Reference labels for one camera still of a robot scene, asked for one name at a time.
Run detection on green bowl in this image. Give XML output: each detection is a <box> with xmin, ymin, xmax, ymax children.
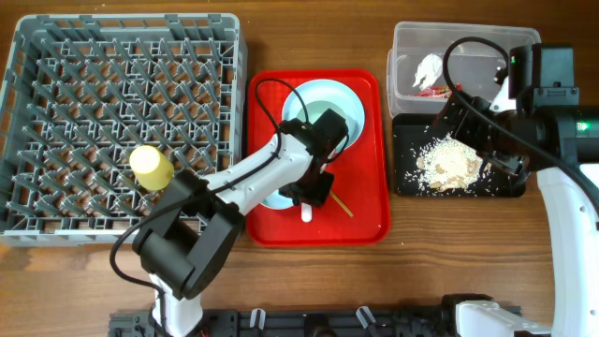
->
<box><xmin>296</xmin><ymin>100</ymin><xmax>349</xmax><ymax>128</ymax></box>

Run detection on wooden chopstick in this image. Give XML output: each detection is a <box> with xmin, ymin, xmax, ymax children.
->
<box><xmin>329</xmin><ymin>191</ymin><xmax>354</xmax><ymax>218</ymax></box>

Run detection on rice food scraps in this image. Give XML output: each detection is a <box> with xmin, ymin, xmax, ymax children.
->
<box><xmin>403</xmin><ymin>135</ymin><xmax>491</xmax><ymax>194</ymax></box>

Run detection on white plastic fork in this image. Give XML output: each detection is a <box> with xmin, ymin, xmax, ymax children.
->
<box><xmin>300</xmin><ymin>203</ymin><xmax>313</xmax><ymax>223</ymax></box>

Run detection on light blue saucer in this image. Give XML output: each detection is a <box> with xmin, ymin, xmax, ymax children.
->
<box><xmin>261</xmin><ymin>190</ymin><xmax>294</xmax><ymax>211</ymax></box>

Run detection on red snack wrapper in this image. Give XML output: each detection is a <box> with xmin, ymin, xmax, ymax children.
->
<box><xmin>416</xmin><ymin>85</ymin><xmax>452</xmax><ymax>98</ymax></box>

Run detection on white napkin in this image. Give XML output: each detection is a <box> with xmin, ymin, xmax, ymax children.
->
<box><xmin>413</xmin><ymin>53</ymin><xmax>443</xmax><ymax>91</ymax></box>

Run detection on yellow plastic cup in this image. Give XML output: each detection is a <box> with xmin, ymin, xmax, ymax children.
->
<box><xmin>129</xmin><ymin>145</ymin><xmax>174</xmax><ymax>191</ymax></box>

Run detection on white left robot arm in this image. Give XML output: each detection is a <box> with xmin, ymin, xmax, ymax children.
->
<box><xmin>133</xmin><ymin>134</ymin><xmax>340</xmax><ymax>336</ymax></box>

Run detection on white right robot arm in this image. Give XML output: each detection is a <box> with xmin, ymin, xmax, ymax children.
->
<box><xmin>437</xmin><ymin>93</ymin><xmax>598</xmax><ymax>336</ymax></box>

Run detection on grey dishwasher rack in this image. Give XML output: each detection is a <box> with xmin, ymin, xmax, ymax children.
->
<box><xmin>1</xmin><ymin>13</ymin><xmax>247</xmax><ymax>246</ymax></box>

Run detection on light blue plate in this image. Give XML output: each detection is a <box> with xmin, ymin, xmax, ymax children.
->
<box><xmin>282</xmin><ymin>79</ymin><xmax>365</xmax><ymax>153</ymax></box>

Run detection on red plastic tray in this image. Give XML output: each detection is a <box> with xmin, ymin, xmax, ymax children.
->
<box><xmin>246</xmin><ymin>68</ymin><xmax>390</xmax><ymax>247</ymax></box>

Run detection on black plastic tray bin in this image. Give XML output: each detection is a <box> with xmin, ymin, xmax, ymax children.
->
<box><xmin>392</xmin><ymin>114</ymin><xmax>526</xmax><ymax>198</ymax></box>

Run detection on clear plastic bin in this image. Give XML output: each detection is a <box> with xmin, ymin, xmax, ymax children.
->
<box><xmin>387</xmin><ymin>22</ymin><xmax>541</xmax><ymax>117</ymax></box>

